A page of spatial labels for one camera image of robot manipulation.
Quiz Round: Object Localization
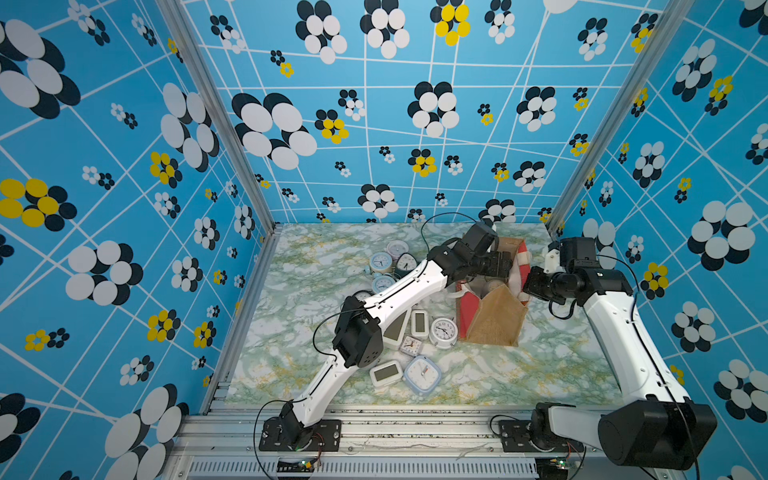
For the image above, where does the dark green triangular clock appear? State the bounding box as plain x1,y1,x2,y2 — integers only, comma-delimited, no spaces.
394,252,419,278

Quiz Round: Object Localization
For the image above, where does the white twin-bell alarm clock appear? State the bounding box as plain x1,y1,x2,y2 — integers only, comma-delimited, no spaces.
428,317,459,350

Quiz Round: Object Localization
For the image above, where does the light blue square alarm clock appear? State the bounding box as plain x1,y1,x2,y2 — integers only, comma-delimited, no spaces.
403,355,442,395

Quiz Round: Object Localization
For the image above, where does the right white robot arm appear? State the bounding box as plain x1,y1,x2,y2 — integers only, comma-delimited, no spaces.
523,237,717,470

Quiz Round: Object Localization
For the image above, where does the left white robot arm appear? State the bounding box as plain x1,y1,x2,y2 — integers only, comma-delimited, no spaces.
278,221,514,447

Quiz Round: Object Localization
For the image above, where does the pink round alarm clock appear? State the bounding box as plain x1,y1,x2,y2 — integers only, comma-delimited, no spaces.
386,240,410,260

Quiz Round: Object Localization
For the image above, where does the small white digital clock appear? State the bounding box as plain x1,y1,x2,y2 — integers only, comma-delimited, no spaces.
410,309,429,339

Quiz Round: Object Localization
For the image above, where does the blue twin-bell alarm clock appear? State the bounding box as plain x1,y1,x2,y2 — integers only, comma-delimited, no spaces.
364,251,394,277

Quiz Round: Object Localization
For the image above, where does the cream blue round clock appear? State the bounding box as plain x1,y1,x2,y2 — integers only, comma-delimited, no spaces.
372,275,396,294

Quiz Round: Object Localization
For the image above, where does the large white digital clock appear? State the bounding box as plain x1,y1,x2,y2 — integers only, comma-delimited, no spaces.
382,309,411,350

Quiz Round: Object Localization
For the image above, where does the small clear square clock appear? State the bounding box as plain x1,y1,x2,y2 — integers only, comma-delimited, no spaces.
399,335,423,357

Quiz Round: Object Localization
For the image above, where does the lowest white digital clock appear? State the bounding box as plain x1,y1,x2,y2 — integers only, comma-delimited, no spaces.
369,360,403,389

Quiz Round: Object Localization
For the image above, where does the right green circuit board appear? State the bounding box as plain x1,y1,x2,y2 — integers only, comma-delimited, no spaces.
535,458,569,480

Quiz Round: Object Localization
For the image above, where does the green circuit board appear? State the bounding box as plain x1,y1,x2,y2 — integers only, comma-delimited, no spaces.
276,457,320,474
535,458,569,480

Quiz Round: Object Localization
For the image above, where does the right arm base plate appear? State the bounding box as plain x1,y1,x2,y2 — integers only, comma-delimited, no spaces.
497,418,584,456

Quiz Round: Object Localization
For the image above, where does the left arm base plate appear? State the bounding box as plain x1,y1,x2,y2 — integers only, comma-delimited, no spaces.
256,417,342,452

